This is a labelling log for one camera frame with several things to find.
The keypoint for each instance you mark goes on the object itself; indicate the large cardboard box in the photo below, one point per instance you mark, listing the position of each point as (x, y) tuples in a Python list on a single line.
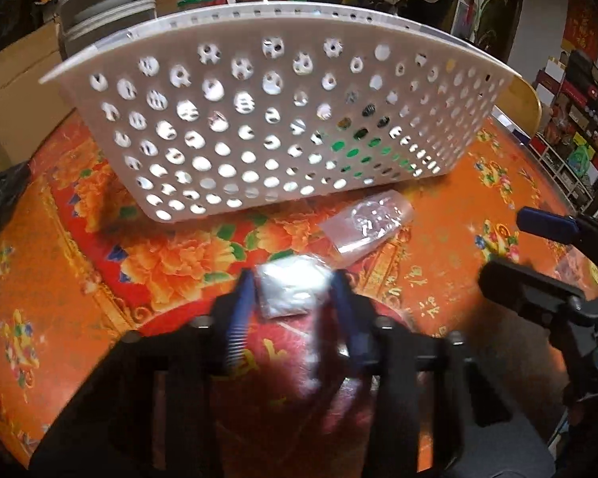
[(20, 89)]

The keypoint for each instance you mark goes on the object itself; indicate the grey tiered storage tower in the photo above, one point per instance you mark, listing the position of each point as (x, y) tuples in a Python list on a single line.
[(104, 5)]

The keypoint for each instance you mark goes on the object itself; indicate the cluttered shelf unit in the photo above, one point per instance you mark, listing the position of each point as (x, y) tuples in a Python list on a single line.
[(578, 134)]

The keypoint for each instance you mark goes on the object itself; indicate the red wall scroll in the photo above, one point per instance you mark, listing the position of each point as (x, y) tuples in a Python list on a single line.
[(583, 25)]

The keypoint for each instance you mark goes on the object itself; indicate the black clamp holder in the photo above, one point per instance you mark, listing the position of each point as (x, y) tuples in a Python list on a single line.
[(5, 189)]

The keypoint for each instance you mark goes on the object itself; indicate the red floral tablecloth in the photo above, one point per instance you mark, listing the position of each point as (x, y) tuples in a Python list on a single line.
[(129, 269)]

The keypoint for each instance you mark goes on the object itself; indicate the small white packet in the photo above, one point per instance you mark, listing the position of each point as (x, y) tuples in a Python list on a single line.
[(289, 286)]

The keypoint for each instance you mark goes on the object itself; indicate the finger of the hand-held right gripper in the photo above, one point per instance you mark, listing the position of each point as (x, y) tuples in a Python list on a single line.
[(548, 224), (518, 284)]

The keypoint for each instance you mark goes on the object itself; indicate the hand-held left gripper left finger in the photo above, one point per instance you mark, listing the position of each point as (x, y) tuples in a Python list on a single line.
[(239, 318)]

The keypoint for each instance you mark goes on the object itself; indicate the clear plastic bag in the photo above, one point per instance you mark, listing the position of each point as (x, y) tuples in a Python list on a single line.
[(373, 219)]

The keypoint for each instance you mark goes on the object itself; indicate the white perforated plastic basket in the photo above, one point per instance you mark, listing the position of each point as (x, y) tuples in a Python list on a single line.
[(239, 40)]

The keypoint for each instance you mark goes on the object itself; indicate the green packet with white label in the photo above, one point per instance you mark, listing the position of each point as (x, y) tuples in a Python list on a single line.
[(349, 152)]

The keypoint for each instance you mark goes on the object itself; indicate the wooden chair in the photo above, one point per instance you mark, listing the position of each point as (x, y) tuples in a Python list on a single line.
[(523, 104)]

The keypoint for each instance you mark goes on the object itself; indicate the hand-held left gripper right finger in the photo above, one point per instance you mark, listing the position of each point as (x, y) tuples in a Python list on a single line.
[(354, 328)]

